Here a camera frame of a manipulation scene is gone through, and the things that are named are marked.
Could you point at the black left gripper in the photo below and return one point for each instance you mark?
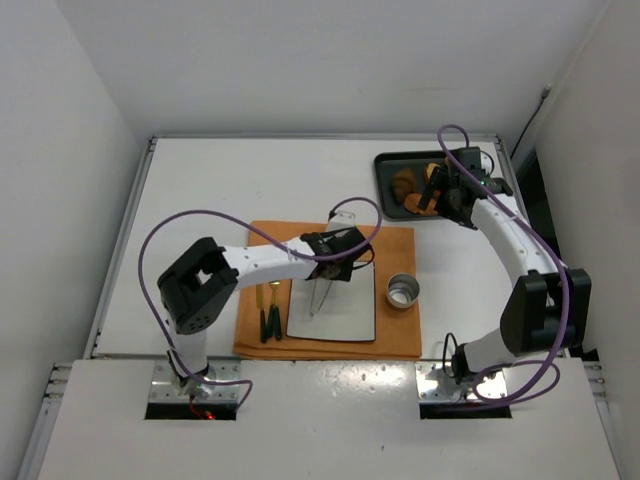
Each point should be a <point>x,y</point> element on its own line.
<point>329,270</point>

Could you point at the white square plate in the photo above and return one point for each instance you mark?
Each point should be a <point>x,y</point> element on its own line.
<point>347,315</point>

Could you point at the toasted bread slice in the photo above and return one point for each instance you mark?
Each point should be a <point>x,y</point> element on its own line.
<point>412,205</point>

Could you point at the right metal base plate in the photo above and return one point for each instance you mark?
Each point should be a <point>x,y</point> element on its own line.
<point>435,387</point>

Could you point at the brown croissant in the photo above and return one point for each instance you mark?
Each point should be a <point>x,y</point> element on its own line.
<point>403,183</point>

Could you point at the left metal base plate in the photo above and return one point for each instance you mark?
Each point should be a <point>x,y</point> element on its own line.
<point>220,386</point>

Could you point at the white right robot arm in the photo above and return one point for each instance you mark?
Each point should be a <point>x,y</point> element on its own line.
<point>547,309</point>

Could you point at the metal base plate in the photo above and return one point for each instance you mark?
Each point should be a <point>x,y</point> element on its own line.
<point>220,386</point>
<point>435,387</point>

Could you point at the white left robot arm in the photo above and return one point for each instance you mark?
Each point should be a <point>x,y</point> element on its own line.
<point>195,289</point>

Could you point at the orange bread roll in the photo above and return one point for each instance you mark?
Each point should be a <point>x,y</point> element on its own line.
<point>428,171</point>

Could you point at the green handled gold spoon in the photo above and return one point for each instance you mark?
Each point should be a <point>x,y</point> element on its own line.
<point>274,287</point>

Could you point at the cream mug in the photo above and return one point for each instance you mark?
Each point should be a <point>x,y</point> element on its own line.
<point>402,291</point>

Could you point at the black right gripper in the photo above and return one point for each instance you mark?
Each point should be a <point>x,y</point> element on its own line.
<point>441,185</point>

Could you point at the orange cloth placemat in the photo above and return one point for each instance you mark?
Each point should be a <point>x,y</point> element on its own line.
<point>398,331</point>

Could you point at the black baking tray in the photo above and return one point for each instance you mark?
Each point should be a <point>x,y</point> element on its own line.
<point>387,165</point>

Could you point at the stainless steel tongs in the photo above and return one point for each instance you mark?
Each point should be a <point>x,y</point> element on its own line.
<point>320,291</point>

